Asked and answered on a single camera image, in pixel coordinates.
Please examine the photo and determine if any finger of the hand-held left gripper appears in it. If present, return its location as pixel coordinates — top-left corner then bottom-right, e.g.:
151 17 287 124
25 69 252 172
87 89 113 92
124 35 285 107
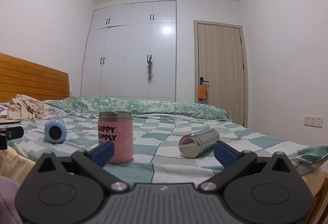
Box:
0 127 24 150

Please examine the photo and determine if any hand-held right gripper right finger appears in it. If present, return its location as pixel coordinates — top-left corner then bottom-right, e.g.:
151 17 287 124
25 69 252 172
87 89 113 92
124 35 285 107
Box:
200 141 295 192

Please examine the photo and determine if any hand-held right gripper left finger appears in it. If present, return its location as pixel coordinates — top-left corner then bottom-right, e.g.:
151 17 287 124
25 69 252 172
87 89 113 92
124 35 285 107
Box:
34 141 130 192

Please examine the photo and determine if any stainless steel cup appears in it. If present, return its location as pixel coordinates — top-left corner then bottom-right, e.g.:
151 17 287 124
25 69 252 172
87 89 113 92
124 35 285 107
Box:
179 128 221 159

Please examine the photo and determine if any pink cup with steel rim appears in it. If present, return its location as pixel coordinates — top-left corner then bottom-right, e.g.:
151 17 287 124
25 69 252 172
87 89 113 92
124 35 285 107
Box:
97 111 134 165

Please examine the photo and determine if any crumpled floral cloth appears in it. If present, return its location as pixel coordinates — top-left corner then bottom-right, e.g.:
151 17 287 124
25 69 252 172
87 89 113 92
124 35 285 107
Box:
0 94 55 120

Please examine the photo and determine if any yellow blanket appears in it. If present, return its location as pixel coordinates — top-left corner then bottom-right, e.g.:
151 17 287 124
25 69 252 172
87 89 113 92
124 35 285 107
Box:
0 146 36 181

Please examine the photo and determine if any blue round speaker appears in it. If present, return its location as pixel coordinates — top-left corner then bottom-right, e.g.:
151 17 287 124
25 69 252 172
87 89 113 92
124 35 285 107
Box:
44 118 67 144

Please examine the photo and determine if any wooden headboard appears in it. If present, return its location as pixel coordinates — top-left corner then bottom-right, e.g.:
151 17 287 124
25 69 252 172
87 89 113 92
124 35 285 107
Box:
0 53 70 104

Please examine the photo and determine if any green checkered bedsheet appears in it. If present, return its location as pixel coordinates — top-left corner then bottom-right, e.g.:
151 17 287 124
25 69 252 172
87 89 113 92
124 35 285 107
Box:
0 111 328 186

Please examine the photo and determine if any orange hanging toy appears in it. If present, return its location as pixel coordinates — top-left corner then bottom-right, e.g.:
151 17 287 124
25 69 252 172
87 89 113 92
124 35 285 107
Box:
197 84 208 101

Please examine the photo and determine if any purple cloth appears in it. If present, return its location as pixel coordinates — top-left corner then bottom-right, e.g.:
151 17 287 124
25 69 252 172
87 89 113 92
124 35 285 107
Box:
0 175 24 224

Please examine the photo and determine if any green floral quilt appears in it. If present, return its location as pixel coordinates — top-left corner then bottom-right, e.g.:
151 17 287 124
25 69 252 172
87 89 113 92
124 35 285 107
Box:
42 96 230 122

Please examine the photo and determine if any light wooden door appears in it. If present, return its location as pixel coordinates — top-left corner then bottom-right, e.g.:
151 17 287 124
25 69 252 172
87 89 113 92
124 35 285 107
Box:
193 20 249 128

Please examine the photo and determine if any white wardrobe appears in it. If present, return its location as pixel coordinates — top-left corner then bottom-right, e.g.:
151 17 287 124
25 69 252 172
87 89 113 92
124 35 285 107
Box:
80 1 177 102

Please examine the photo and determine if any green hanging charm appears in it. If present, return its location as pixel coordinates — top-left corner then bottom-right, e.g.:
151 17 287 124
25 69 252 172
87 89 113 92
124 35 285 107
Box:
147 58 154 83

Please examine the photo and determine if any white wall socket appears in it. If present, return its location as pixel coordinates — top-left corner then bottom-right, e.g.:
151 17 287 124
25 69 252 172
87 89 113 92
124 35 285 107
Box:
304 116 323 127

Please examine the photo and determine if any wooden bed frame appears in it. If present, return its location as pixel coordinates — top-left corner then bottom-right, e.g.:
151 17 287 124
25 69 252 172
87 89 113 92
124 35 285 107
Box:
311 171 328 224

